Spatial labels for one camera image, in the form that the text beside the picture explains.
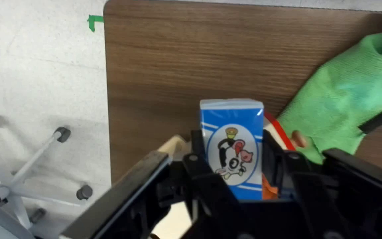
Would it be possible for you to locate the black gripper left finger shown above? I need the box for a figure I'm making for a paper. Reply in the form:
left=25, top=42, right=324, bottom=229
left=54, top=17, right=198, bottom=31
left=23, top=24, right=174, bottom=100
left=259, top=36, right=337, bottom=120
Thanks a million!
left=180, top=129, right=245, bottom=239

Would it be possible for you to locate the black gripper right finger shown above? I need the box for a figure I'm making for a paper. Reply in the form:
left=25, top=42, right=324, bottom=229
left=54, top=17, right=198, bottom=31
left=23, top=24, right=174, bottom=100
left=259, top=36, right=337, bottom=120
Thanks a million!
left=261, top=131, right=334, bottom=239

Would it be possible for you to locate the blue white milk carton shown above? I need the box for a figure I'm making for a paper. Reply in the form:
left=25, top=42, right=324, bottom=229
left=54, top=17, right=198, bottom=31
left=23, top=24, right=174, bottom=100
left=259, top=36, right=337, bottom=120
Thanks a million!
left=199, top=98, right=267, bottom=204

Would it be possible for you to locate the green cloth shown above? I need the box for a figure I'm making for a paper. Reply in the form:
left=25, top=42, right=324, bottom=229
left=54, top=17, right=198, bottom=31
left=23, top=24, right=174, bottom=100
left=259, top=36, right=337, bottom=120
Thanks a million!
left=275, top=7, right=382, bottom=167

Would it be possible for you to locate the light grey office chair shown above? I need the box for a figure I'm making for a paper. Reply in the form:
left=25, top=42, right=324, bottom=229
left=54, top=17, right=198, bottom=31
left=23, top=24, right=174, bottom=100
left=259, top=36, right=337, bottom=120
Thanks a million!
left=0, top=115, right=96, bottom=239

